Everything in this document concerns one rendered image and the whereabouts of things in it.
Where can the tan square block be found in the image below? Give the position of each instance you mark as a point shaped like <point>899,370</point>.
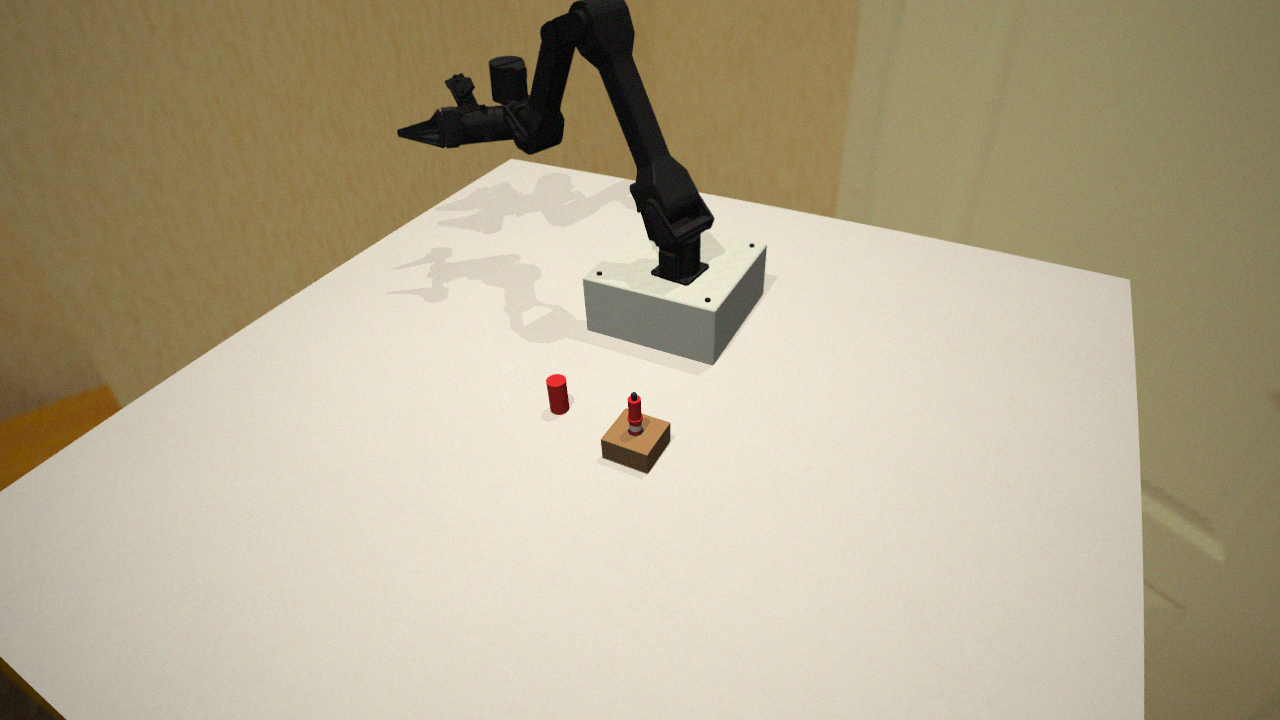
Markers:
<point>638,452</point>

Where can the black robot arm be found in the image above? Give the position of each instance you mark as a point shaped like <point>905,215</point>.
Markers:
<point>673,211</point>

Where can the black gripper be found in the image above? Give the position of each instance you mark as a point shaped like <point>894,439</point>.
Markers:
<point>453,129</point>

